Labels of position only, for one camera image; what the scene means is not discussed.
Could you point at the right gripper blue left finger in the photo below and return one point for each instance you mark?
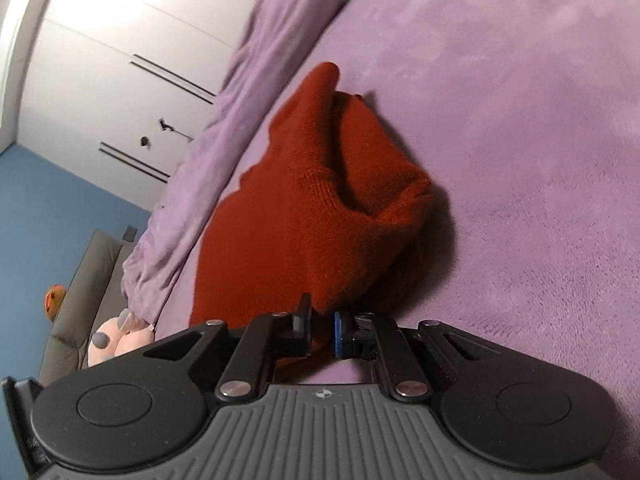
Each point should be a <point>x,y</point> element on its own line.
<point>266,340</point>

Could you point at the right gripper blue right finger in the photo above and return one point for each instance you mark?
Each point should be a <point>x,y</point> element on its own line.
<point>377,340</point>

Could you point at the dark red knit cardigan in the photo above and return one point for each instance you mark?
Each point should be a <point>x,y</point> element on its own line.
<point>334,212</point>

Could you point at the pink plush toy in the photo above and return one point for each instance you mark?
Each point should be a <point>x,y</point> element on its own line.
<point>118,336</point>

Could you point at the grey padded headboard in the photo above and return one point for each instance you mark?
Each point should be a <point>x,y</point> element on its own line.
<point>93,297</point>

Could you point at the orange plush toy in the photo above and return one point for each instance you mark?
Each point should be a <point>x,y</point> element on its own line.
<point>53,300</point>

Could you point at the white wardrobe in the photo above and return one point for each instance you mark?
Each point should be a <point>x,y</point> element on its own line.
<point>114,91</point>

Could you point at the rolled purple duvet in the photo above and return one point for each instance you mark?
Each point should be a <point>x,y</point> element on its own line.
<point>275,40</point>

